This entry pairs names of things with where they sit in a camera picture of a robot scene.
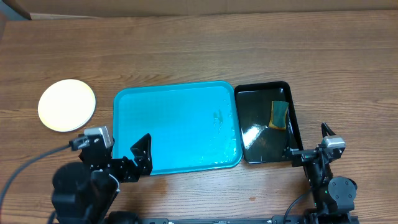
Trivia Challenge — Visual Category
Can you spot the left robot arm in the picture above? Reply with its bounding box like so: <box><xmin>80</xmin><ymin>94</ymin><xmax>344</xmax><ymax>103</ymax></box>
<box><xmin>52</xmin><ymin>134</ymin><xmax>153</xmax><ymax>223</ymax></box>

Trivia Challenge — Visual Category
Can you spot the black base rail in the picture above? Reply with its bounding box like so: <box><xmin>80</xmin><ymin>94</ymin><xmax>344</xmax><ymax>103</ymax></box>
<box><xmin>139</xmin><ymin>215</ymin><xmax>311</xmax><ymax>224</ymax></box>

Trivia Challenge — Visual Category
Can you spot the green yellow sponge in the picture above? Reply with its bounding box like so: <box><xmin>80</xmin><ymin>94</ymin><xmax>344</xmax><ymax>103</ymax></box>
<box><xmin>269</xmin><ymin>101</ymin><xmax>289</xmax><ymax>130</ymax></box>

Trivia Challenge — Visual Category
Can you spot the teal plastic tray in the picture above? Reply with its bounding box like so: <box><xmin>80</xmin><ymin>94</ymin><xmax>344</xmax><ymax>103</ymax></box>
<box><xmin>113</xmin><ymin>81</ymin><xmax>243</xmax><ymax>175</ymax></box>

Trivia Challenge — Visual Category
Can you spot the black rectangular tray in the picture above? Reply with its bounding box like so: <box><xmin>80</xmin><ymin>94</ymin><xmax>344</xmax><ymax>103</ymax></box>
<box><xmin>234</xmin><ymin>81</ymin><xmax>303</xmax><ymax>164</ymax></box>

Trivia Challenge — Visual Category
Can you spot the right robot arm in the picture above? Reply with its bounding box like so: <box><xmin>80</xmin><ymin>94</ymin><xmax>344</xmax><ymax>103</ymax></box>
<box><xmin>282</xmin><ymin>123</ymin><xmax>359</xmax><ymax>224</ymax></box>

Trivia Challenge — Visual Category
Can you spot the yellow-green plate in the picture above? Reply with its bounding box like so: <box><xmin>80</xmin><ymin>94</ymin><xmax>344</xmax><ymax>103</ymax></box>
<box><xmin>37</xmin><ymin>79</ymin><xmax>96</xmax><ymax>133</ymax></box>

